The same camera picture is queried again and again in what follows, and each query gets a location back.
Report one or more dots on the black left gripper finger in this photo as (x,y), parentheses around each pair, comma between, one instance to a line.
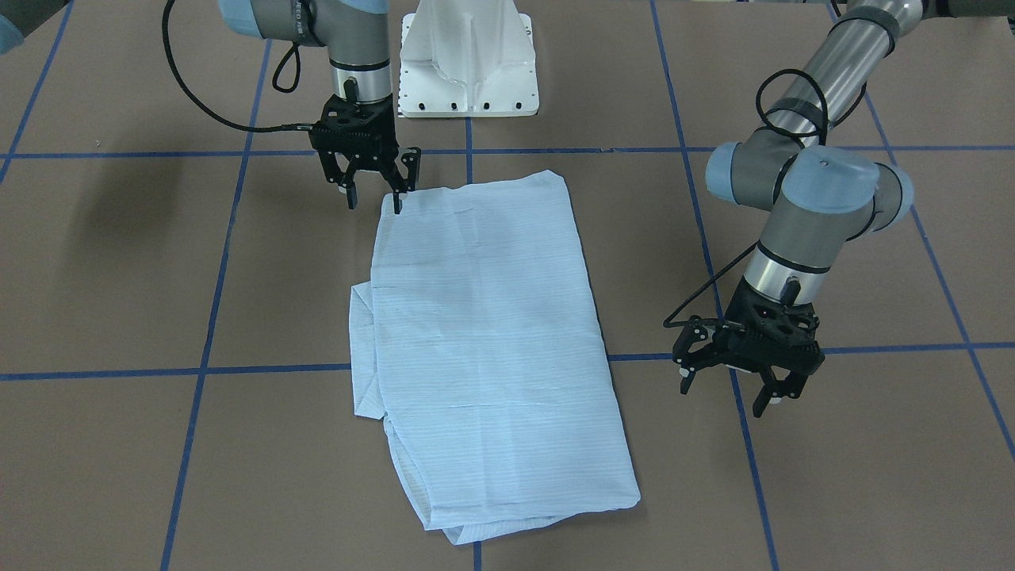
(774,389)
(687,377)

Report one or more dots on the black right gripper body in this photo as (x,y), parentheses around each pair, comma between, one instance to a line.
(334,167)

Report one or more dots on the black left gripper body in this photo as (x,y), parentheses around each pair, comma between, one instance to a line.
(701,342)

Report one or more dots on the light blue button-up shirt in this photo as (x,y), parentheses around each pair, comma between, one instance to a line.
(476,343)

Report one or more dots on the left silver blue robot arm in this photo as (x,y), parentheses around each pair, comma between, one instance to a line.
(817,198)

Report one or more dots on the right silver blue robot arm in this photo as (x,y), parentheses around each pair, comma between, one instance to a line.
(355,35)

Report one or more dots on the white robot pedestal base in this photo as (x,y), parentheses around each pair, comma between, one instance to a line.
(467,59)

